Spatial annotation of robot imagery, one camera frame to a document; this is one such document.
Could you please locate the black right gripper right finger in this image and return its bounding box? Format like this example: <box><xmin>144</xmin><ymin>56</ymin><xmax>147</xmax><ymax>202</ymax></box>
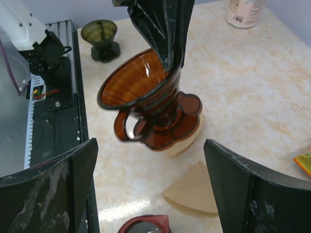
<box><xmin>204</xmin><ymin>139</ymin><xmax>311</xmax><ymax>233</ymax></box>

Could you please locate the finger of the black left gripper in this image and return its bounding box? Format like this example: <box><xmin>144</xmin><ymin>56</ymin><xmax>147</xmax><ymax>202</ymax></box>
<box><xmin>173</xmin><ymin>0</ymin><xmax>195</xmax><ymax>68</ymax></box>
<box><xmin>127</xmin><ymin>0</ymin><xmax>178</xmax><ymax>71</ymax></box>

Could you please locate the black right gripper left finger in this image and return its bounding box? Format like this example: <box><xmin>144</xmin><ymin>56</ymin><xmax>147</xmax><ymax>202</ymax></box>
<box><xmin>0</xmin><ymin>138</ymin><xmax>98</xmax><ymax>233</ymax></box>

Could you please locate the brown paper coffee filter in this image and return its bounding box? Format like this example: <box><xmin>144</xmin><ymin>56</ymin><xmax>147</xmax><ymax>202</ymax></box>
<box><xmin>166</xmin><ymin>113</ymin><xmax>205</xmax><ymax>157</ymax></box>
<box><xmin>161</xmin><ymin>161</ymin><xmax>218</xmax><ymax>216</ymax></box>

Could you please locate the amber plastic coffee dripper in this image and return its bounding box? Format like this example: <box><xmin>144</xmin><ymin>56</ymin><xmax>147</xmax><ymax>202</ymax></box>
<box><xmin>97</xmin><ymin>49</ymin><xmax>203</xmax><ymax>151</ymax></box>

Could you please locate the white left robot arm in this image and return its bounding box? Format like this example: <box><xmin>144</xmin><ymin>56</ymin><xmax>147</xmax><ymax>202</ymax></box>
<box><xmin>0</xmin><ymin>0</ymin><xmax>194</xmax><ymax>88</ymax></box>

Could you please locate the dark green coffee dripper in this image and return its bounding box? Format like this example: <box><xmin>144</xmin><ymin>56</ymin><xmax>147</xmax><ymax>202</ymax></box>
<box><xmin>81</xmin><ymin>19</ymin><xmax>121</xmax><ymax>63</ymax></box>

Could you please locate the wrapped toilet paper roll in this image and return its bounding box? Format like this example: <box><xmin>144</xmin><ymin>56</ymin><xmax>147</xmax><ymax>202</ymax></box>
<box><xmin>225</xmin><ymin>0</ymin><xmax>267</xmax><ymax>29</ymax></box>

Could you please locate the colourful snack packet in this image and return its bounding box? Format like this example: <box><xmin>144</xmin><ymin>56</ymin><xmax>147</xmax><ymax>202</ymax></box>
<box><xmin>293</xmin><ymin>151</ymin><xmax>311</xmax><ymax>177</ymax></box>

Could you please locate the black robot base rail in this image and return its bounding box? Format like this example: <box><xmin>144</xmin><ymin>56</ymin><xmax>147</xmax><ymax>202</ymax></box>
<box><xmin>25</xmin><ymin>20</ymin><xmax>100</xmax><ymax>233</ymax></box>

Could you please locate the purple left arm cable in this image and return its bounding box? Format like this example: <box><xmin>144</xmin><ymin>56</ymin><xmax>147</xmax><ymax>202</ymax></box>
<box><xmin>0</xmin><ymin>36</ymin><xmax>31</xmax><ymax>97</ymax></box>

